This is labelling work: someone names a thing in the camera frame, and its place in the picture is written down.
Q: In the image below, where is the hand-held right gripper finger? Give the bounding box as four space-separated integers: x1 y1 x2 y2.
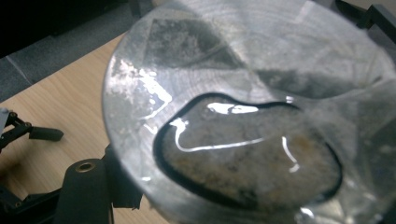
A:
55 144 145 224

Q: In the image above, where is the silver lid spice jar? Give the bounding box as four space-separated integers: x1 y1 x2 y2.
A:
102 0 396 224

